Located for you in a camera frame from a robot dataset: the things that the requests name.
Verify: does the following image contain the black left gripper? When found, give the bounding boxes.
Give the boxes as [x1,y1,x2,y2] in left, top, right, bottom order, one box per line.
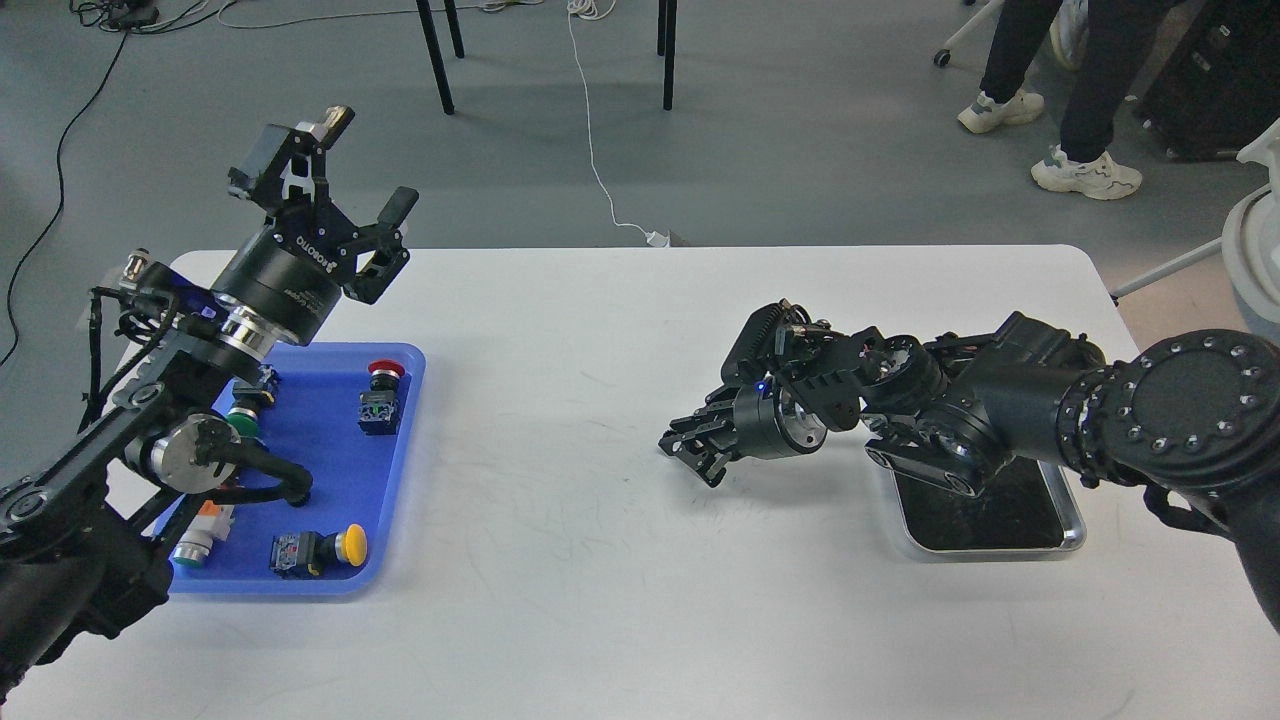
[212,105,420,346]

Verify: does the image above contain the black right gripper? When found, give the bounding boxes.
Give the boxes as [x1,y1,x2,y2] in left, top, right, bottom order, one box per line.
[658,386,828,488]

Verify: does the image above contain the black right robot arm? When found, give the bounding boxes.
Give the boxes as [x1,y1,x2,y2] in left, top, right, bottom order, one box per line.
[659,300,1279,623]

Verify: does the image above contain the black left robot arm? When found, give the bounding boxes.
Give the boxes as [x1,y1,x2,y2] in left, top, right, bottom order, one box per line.
[1,106,419,692]

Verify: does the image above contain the blue plastic tray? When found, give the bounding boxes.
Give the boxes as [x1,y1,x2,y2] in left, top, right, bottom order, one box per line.
[170,342,428,598]

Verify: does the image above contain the silver metal tray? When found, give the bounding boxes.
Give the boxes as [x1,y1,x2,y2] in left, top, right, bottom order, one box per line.
[867,439,1085,562]

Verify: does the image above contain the white orange indicator lamp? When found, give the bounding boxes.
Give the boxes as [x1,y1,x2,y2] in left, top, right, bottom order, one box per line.
[170,500,236,568]

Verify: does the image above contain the black table legs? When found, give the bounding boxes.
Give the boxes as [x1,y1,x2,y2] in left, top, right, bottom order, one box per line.
[416,0,678,117]

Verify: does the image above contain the person in black trousers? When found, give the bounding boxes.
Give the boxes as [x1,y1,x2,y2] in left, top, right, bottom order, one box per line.
[957,1,1176,201]

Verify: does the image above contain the white office chair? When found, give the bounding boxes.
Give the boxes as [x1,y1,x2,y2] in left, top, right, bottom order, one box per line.
[1108,120,1279,345]

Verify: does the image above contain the black equipment case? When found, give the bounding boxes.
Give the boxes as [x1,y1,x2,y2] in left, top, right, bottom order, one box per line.
[1135,1,1279,161]

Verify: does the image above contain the red push button switch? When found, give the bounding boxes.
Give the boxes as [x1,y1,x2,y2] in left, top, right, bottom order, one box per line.
[358,357,404,436]

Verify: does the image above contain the green push button switch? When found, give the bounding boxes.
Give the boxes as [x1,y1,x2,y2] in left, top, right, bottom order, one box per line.
[225,364,280,442]

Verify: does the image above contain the black floor cable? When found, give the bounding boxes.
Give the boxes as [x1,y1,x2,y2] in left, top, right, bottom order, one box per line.
[0,0,241,369]

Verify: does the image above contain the white power cable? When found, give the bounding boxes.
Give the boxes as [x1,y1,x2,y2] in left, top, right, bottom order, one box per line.
[566,0,673,247]

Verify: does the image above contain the yellow push button switch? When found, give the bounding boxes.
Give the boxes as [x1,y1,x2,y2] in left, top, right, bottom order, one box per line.
[268,524,369,578]

